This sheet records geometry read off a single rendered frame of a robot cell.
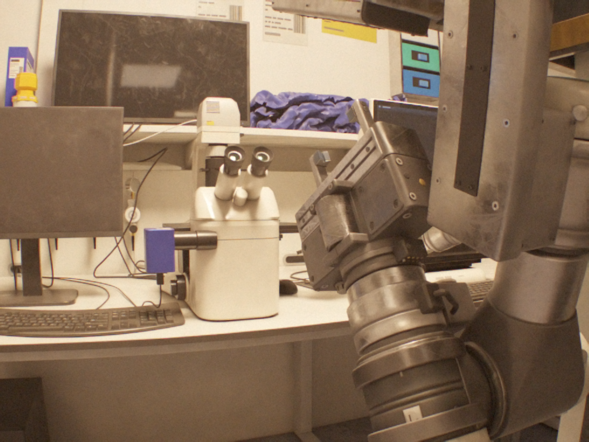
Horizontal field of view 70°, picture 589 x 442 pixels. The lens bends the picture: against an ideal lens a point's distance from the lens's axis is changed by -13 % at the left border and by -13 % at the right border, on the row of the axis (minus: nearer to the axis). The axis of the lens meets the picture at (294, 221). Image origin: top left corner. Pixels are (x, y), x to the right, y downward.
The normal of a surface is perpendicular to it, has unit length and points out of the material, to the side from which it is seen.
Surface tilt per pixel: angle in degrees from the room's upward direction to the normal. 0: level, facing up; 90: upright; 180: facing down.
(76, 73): 86
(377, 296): 69
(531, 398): 101
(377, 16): 113
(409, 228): 146
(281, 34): 90
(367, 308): 75
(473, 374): 56
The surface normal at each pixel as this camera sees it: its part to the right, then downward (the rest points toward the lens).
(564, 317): 0.29, 0.33
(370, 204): -0.87, -0.07
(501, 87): -0.93, 0.10
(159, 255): 0.37, 0.04
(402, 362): -0.39, -0.37
